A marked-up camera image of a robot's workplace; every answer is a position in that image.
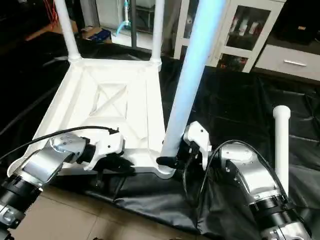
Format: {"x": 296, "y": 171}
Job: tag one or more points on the white plastic table top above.
{"x": 110, "y": 100}

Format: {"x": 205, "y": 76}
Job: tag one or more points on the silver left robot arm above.
{"x": 40, "y": 165}

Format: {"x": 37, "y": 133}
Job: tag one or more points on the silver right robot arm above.
{"x": 255, "y": 180}

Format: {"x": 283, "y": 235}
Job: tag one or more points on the black work mat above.
{"x": 230, "y": 100}

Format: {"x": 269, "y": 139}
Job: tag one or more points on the brown cardboard box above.
{"x": 97, "y": 35}

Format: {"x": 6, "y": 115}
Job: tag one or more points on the grey metal pole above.
{"x": 134, "y": 22}

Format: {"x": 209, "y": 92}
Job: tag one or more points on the light blue mop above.
{"x": 123, "y": 20}

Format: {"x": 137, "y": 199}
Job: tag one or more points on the white drawer unit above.
{"x": 290, "y": 62}

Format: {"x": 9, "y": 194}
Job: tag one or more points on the white glass door cabinet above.
{"x": 245, "y": 30}

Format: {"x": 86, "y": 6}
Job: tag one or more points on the white appliance cabinet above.
{"x": 112, "y": 12}

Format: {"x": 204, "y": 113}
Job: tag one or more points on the black tv cabinet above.
{"x": 300, "y": 22}

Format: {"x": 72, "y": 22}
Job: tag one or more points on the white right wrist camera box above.
{"x": 199, "y": 140}

